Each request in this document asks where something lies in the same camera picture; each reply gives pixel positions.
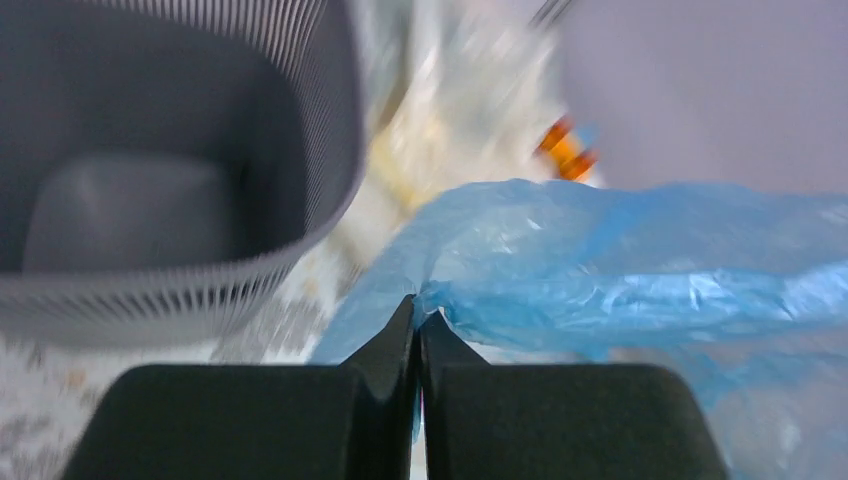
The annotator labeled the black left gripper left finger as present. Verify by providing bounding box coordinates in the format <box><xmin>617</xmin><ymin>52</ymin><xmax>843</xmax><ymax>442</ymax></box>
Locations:
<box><xmin>63</xmin><ymin>297</ymin><xmax>417</xmax><ymax>480</ymax></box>

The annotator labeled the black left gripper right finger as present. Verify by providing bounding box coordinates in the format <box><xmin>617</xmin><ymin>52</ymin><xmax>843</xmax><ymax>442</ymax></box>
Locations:
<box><xmin>419</xmin><ymin>314</ymin><xmax>728</xmax><ymax>480</ymax></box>

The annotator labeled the blue plastic trash bag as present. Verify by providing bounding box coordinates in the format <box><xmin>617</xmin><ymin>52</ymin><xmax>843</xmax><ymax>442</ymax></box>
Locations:
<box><xmin>312</xmin><ymin>180</ymin><xmax>847</xmax><ymax>479</ymax></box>

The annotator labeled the translucent white plastic bag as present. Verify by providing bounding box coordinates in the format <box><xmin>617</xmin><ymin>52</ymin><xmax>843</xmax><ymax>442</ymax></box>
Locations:
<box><xmin>331</xmin><ymin>1</ymin><xmax>577</xmax><ymax>267</ymax></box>

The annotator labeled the grey mesh trash bin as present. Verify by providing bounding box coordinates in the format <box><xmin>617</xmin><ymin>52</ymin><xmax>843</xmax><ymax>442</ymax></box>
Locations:
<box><xmin>1</xmin><ymin>1</ymin><xmax>365</xmax><ymax>346</ymax></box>

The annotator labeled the orange toy block car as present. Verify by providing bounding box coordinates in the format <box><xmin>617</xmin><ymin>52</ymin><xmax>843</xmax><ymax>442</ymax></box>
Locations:
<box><xmin>536</xmin><ymin>115</ymin><xmax>598</xmax><ymax>184</ymax></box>

